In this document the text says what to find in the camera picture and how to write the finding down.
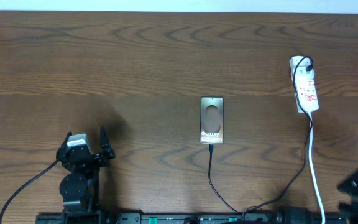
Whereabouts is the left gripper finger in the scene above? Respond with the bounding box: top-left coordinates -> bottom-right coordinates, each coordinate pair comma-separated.
60,131 -> 72,148
100,126 -> 116,159

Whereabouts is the gold Galaxy smartphone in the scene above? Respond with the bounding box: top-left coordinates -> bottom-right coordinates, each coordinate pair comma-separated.
200,96 -> 224,144

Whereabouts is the black USB charging cable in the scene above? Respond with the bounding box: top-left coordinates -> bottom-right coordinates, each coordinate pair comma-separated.
208,55 -> 314,218

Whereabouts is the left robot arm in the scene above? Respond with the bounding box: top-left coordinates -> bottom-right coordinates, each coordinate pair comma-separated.
56,127 -> 116,223

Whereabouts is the white power strip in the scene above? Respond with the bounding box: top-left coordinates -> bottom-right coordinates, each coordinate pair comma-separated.
290,55 -> 319,113

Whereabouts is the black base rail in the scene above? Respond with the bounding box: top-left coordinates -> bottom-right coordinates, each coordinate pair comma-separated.
35,212 -> 348,224

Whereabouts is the left black camera cable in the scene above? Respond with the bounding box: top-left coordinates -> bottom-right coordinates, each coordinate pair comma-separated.
0,159 -> 60,224

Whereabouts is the white power strip cord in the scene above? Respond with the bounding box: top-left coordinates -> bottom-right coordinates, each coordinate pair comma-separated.
307,112 -> 326,224

